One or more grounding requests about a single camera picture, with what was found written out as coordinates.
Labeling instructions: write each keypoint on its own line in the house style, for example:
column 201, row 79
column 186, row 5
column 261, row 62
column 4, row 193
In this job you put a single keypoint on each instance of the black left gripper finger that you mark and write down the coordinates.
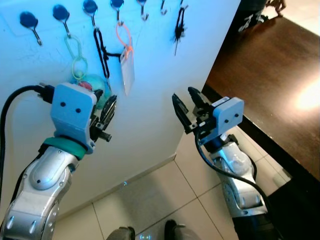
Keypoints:
column 108, row 111

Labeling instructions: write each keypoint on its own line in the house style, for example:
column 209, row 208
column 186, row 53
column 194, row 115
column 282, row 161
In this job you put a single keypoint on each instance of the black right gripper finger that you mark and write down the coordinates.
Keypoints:
column 197, row 99
column 181, row 110

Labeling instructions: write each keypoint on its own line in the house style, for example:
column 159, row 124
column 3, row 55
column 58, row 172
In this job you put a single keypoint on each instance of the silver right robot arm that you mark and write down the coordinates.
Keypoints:
column 240, row 175

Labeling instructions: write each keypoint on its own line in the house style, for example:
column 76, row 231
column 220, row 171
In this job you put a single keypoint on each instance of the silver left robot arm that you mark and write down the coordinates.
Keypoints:
column 42, row 175

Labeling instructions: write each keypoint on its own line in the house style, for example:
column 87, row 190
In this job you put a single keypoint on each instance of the blue capped metal hook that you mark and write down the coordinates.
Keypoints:
column 182, row 6
column 61, row 12
column 28, row 20
column 117, row 4
column 162, row 11
column 142, row 1
column 90, row 6

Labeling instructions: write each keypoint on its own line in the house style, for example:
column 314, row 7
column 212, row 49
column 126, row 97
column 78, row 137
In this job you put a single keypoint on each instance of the teal octopus plush charm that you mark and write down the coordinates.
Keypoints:
column 100, row 87

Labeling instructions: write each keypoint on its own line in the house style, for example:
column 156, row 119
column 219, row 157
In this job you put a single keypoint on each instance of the black carabiner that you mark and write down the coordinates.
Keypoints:
column 105, row 74

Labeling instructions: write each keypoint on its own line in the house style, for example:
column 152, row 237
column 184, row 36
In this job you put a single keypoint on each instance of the clear plastic tag card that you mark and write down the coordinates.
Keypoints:
column 127, row 72

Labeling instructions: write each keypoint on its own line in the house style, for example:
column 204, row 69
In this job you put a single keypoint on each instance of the black tassel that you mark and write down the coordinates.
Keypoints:
column 179, row 32

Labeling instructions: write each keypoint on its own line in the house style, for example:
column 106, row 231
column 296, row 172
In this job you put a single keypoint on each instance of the dark brown wooden table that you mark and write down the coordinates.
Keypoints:
column 270, row 65

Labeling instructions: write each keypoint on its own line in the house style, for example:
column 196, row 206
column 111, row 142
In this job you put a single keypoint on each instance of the black object with white print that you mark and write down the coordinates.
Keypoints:
column 250, row 10

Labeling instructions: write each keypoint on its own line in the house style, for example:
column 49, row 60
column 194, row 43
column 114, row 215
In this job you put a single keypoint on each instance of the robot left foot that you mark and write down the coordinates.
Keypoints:
column 122, row 234

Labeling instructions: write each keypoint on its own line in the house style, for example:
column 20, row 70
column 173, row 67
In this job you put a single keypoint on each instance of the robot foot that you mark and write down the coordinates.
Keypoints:
column 122, row 234
column 177, row 232

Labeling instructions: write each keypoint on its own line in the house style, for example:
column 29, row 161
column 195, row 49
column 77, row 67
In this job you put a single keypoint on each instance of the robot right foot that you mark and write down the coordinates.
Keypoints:
column 177, row 232

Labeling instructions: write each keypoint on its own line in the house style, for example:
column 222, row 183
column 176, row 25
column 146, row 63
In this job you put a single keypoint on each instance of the black low cabinet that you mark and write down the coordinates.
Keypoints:
column 300, row 215

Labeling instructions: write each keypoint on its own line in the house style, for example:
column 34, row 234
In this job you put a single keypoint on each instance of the light blue right wrist camera mount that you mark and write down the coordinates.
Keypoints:
column 227, row 115

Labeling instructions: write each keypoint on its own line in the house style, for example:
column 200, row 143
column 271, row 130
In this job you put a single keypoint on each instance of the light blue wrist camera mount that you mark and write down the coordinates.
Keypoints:
column 72, row 110
column 227, row 115

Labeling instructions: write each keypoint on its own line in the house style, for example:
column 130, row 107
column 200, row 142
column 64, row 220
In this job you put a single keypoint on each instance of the light blue left wrist camera mount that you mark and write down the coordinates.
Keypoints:
column 72, row 110

